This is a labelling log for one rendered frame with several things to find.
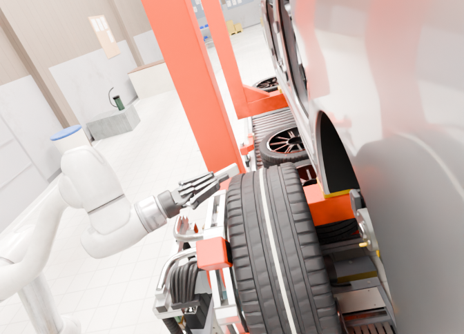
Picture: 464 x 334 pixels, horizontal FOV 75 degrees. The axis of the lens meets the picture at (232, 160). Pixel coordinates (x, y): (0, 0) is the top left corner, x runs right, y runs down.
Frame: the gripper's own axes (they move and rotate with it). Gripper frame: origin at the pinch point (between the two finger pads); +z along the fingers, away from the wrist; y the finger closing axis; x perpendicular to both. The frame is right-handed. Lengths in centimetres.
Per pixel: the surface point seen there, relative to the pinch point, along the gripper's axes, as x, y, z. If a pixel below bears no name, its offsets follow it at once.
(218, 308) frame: -27.0, 16.6, -19.4
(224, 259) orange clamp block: -12.6, 15.8, -12.1
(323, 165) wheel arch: -41, -28, 51
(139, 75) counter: -130, -824, 48
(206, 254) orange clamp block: -11.4, 12.4, -15.5
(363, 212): -35, 9, 39
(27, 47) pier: 34, -555, -118
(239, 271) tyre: -17.0, 17.8, -10.2
